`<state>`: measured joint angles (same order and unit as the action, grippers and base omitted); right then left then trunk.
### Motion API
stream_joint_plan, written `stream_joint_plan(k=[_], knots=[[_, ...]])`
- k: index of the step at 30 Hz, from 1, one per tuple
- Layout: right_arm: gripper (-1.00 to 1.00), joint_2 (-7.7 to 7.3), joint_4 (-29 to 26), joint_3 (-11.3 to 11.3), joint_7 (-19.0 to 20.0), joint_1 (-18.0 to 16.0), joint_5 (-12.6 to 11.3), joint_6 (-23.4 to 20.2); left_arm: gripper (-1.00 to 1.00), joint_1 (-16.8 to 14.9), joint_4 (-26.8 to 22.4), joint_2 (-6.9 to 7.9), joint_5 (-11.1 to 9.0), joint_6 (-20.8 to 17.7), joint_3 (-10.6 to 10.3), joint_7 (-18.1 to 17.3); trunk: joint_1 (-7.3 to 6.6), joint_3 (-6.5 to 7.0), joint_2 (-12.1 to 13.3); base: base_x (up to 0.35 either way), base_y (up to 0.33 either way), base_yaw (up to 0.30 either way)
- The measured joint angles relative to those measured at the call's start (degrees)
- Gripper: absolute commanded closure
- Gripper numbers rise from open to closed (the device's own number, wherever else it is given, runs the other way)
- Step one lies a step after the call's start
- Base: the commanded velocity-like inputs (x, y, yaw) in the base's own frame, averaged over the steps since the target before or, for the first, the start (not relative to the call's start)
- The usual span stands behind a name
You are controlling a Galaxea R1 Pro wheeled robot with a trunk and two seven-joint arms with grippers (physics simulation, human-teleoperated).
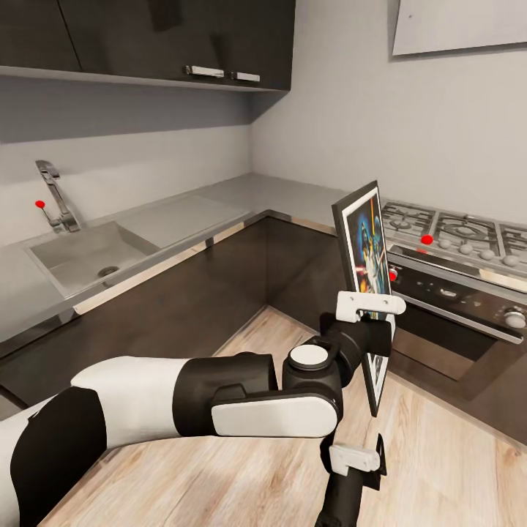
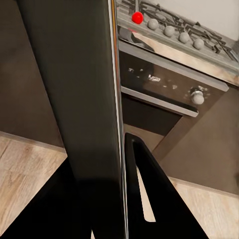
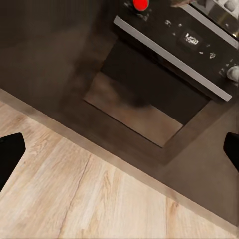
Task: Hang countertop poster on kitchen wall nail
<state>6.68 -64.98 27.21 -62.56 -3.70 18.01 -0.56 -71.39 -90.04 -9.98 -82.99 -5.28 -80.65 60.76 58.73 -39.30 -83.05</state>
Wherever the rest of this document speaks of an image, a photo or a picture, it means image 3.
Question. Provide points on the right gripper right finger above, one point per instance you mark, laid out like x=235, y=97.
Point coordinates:
x=231, y=148

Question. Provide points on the oven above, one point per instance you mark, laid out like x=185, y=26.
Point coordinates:
x=155, y=76

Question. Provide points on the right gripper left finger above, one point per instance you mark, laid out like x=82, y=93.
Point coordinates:
x=12, y=148

